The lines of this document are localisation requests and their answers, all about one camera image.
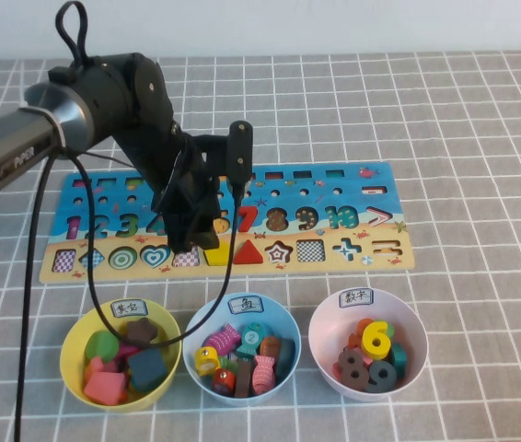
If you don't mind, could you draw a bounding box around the green number piece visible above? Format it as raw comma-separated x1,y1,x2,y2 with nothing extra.
373,320,396,342

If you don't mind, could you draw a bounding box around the brown orange wooden fish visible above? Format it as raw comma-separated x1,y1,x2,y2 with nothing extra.
259,335,283,360

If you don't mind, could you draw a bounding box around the dark brown wooden fish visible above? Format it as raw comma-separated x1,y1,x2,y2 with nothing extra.
234,357,255,400

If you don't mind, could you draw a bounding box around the grey white-grid tablecloth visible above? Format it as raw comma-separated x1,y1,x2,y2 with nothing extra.
0,50,521,442

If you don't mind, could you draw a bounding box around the colourful wooden number puzzle board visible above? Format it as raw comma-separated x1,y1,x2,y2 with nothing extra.
38,161,418,285

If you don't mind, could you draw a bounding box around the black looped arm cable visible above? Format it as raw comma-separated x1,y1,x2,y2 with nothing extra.
54,0,91,64

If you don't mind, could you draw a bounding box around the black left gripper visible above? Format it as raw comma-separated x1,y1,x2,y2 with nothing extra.
151,120,222,255

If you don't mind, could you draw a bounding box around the paper label on pink bowl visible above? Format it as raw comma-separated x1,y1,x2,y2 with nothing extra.
338,288,376,308

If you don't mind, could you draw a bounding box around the paper label on yellow bowl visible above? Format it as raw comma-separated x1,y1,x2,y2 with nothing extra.
110,298,150,319

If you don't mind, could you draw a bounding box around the green round wooden piece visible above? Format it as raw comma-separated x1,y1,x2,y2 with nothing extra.
84,330,120,365

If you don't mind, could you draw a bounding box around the magenta striped wooden fish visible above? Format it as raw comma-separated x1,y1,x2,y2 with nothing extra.
203,323,242,356

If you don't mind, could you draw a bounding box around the white cable tie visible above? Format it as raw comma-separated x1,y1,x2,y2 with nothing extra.
18,106,67,149

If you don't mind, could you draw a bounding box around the teal number piece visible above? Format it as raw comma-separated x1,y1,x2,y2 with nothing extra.
388,343,409,381

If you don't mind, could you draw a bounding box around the red wooden fish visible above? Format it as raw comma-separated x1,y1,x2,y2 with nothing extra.
211,366,237,396

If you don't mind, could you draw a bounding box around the magenta wooden piece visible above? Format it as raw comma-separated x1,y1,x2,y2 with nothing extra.
115,340,140,365

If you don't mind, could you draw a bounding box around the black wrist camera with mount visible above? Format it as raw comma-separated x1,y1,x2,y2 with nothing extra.
195,120,255,185

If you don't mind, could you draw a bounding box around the small salmon wooden piece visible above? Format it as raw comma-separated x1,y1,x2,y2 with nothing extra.
84,356,108,383

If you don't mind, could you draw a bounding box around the paper label on blue bowl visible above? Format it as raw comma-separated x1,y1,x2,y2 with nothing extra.
226,294,265,315

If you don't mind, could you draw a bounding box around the brown star wooden piece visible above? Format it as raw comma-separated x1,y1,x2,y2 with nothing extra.
124,317,158,349

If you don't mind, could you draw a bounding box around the teal fish with number two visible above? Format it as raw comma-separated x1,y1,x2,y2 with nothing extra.
236,321,273,360

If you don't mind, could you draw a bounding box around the grey number nine piece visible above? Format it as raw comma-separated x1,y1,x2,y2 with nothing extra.
365,358,399,394

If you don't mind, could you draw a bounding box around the yellow number six piece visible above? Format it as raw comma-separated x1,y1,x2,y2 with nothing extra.
361,320,391,361

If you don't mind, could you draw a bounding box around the large salmon wooden block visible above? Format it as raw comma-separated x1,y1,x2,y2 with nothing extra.
83,370,128,406

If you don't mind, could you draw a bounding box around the red number seven piece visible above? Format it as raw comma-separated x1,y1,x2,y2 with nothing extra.
237,205,260,234

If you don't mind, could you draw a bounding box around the red triangle wooden piece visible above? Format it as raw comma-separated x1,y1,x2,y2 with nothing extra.
232,238,264,266

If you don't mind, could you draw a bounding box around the orange number piece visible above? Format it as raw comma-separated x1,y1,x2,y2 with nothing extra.
347,318,376,351

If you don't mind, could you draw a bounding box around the dark teal square piece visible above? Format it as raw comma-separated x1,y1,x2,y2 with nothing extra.
126,345,169,392

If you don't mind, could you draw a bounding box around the yellow pentagon wooden piece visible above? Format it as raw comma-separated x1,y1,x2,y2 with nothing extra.
204,243,235,268

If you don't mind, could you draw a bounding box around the brown number eight piece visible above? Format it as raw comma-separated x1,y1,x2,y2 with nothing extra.
337,347,370,392

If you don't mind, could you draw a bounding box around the pale pink plastic bowl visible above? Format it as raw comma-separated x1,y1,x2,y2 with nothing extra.
307,287,429,403

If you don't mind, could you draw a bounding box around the light blue plastic bowl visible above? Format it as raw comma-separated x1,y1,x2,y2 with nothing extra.
181,292,302,406

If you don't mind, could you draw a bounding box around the dark teal wooden fish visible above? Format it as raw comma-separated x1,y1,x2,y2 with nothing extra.
274,338,297,383

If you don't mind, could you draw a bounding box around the yellow plastic bowl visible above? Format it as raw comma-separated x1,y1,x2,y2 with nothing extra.
59,298,183,413

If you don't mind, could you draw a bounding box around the yellow wooden fish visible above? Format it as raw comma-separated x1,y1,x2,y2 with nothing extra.
193,345,221,377

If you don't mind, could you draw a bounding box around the light pink striped fish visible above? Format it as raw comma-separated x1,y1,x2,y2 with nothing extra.
250,354,276,396

